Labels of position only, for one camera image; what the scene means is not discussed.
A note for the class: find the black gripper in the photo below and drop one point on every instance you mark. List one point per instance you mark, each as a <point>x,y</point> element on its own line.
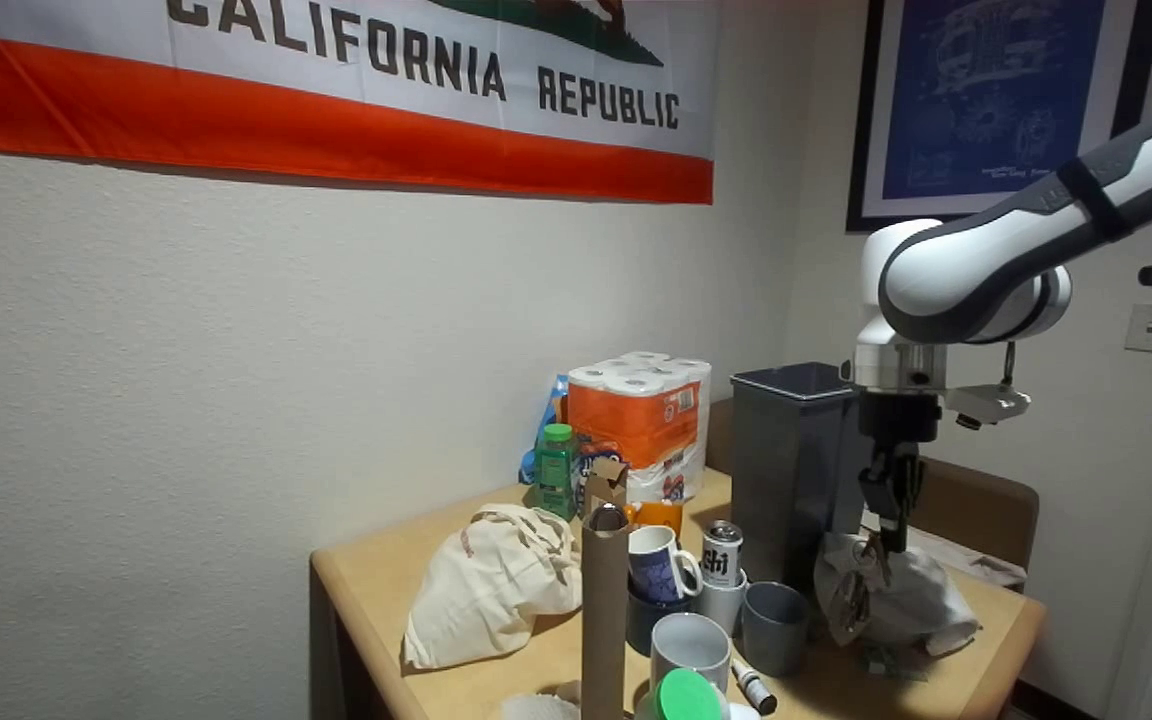
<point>898,422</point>

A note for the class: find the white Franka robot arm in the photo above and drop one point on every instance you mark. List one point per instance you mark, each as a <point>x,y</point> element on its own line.
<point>1003,253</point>

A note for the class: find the grey plastic cup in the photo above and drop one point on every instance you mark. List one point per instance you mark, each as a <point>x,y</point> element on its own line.
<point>774,625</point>

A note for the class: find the small white cup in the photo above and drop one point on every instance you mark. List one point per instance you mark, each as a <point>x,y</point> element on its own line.
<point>720,602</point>

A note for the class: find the brown chair backrest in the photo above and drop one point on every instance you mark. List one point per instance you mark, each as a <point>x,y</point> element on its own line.
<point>990,515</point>

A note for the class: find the tall grey trash bin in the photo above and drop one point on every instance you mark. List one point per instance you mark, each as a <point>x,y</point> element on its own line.
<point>797,461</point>

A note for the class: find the crumpled white cloth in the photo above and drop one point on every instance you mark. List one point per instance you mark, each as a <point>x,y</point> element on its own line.
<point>929,604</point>

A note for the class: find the white printed can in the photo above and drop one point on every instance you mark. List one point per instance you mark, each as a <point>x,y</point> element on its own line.
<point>720,550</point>

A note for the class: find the orange box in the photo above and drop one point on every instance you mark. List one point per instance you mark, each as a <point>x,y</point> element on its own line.
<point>661,515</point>

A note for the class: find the white marker with black cap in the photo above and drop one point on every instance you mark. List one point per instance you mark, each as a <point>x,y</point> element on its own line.
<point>752,689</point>

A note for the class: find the white and blue mug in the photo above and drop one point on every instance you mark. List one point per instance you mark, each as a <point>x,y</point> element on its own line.
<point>659,561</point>

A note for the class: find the grey mug with white inside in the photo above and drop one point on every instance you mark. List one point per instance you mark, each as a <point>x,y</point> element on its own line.
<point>691,649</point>

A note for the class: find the orange paper towel pack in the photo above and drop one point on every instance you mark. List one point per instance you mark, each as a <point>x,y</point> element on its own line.
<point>641,419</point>

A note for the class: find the dark blue mug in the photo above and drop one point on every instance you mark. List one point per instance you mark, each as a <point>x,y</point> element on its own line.
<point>644,622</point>

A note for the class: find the small wooden figure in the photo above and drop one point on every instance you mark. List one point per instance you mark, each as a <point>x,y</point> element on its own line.
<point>606,477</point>

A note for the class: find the green round lid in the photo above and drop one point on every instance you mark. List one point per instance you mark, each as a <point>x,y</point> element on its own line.
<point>691,697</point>

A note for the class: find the brown cardboard tube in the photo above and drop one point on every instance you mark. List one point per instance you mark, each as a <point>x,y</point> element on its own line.
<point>606,614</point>

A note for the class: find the green plastic bottle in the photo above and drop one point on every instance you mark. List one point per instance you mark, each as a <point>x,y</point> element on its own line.
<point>555,471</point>

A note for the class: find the black framed blue poster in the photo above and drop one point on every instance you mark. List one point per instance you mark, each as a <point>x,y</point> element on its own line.
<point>990,94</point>

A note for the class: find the beige canvas bag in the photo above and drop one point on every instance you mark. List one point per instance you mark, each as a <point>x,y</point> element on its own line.
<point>498,587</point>

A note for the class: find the white round object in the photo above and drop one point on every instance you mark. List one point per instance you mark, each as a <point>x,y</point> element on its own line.
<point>539,704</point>

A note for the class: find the California Republic flag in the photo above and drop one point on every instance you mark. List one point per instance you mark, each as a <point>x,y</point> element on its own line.
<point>337,94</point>

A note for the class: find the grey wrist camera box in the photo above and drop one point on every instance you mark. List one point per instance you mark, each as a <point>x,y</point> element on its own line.
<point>990,402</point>

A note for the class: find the white wall light switch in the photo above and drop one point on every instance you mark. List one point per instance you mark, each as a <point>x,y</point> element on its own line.
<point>1149,328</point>

